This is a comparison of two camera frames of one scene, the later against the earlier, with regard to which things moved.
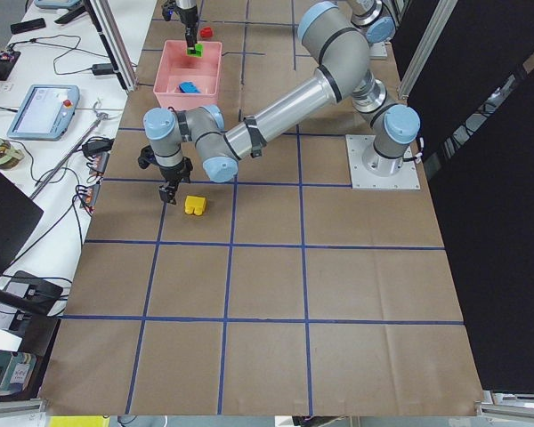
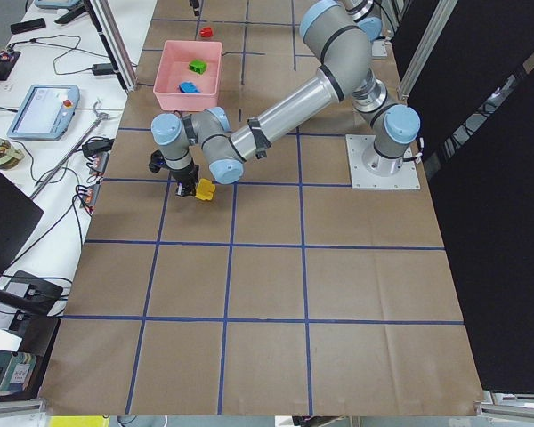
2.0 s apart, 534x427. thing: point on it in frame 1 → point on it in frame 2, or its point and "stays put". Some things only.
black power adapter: (102, 69) stays put
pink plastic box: (176, 67) stays put
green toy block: (198, 49) → (198, 66)
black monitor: (8, 216) stays put
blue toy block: (189, 87) stays put
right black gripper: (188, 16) → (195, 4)
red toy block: (206, 32) stays put
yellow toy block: (195, 205) → (205, 189)
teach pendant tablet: (46, 113) stays put
